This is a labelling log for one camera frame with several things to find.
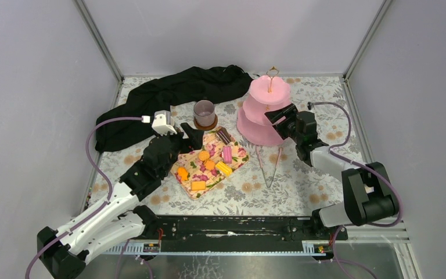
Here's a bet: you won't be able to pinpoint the yellow wafer biscuit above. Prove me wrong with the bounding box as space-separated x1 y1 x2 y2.
215 161 233 177

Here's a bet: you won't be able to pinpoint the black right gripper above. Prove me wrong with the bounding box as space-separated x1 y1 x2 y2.
264 103 302 145

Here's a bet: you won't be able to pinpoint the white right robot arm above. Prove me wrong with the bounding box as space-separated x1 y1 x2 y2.
265 104 403 239

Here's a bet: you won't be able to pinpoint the round orange cookie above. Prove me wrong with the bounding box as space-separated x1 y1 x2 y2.
198 150 211 162

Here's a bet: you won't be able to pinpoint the chocolate wafer biscuit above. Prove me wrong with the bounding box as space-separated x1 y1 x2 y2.
216 127 232 145

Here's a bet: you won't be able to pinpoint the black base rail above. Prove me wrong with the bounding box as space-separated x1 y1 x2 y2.
135 215 348 253

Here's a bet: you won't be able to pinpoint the small orange cookie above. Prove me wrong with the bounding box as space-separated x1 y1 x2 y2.
204 160 215 171

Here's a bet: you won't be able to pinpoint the orange fish-shaped cookie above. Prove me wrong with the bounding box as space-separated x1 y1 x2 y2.
177 167 189 181

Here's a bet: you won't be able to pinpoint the purple mug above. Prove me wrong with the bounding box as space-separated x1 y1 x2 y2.
193 100 216 127

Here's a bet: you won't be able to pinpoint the pink-handled metal tongs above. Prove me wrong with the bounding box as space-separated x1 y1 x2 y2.
254 145 283 189

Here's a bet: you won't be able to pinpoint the brown round coaster right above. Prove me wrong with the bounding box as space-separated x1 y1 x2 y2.
193 115 219 132

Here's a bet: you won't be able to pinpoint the floral serving tray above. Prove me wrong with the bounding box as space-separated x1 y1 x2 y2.
171 127 250 199

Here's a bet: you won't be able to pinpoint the orange square cracker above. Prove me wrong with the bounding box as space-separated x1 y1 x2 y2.
190 181 206 191

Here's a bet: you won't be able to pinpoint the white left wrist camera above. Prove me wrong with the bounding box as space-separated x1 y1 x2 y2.
142 110 177 135

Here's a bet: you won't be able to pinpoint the pink three-tier cake stand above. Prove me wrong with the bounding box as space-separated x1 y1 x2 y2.
237 67 291 146

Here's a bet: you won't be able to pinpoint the floral tablecloth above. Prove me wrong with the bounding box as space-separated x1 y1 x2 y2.
89 78 343 216

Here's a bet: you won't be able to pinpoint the pink wafer biscuit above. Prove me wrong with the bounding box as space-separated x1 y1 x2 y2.
222 146 233 164

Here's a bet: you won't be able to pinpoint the black cloth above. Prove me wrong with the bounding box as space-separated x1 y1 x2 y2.
95 65 253 152

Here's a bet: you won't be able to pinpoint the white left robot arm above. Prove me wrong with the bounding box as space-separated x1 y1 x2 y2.
37 123 204 278

